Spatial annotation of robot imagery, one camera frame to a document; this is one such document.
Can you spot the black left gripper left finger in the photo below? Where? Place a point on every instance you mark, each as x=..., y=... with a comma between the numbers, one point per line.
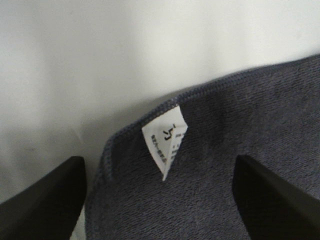
x=50, y=208

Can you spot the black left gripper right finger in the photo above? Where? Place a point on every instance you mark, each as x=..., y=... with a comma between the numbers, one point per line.
x=270, y=207

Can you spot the dark grey towel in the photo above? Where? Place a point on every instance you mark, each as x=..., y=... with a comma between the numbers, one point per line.
x=271, y=113

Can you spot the white towel care label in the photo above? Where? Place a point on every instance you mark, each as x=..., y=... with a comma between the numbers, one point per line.
x=163, y=137

